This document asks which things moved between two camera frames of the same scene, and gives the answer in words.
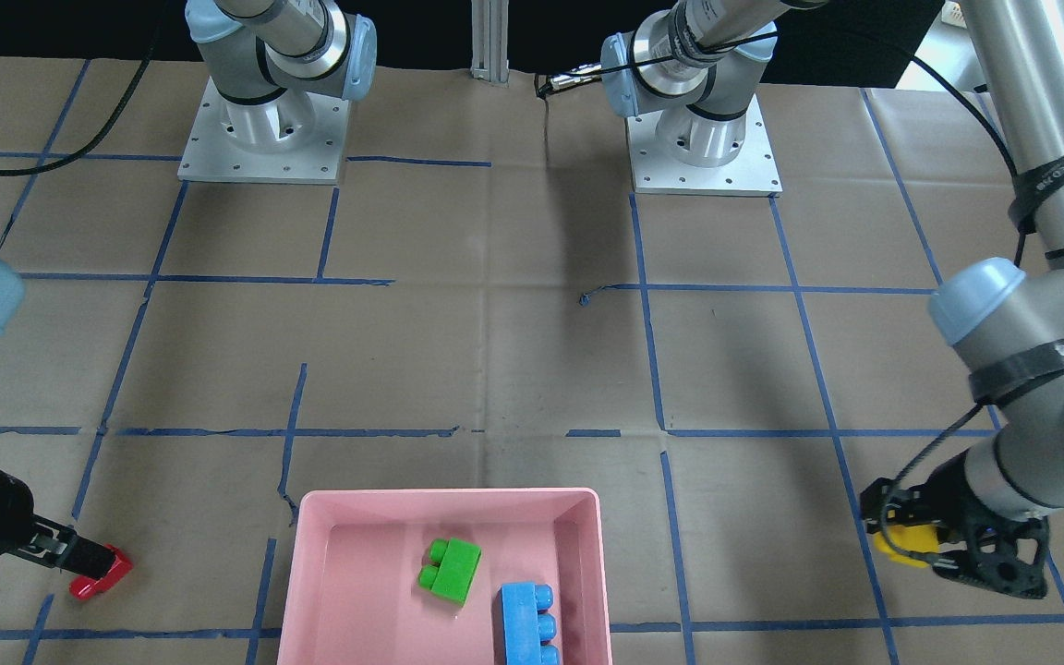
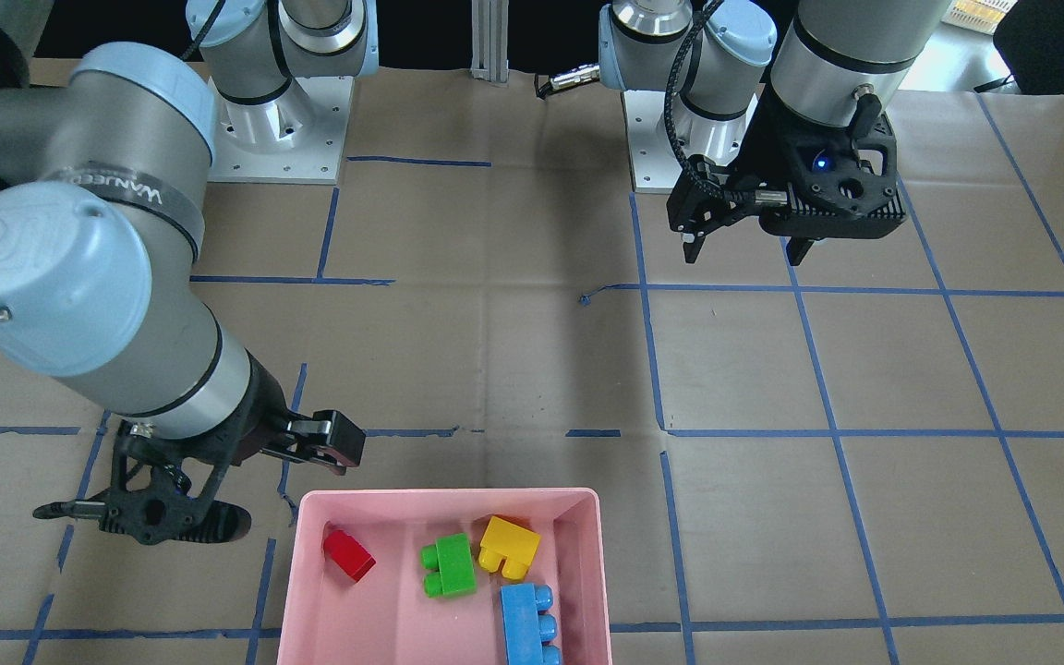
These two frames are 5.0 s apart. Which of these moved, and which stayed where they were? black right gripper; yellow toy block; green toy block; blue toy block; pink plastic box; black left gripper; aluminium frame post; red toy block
Moved: black right gripper; yellow toy block; black left gripper; red toy block
Stayed: blue toy block; pink plastic box; green toy block; aluminium frame post
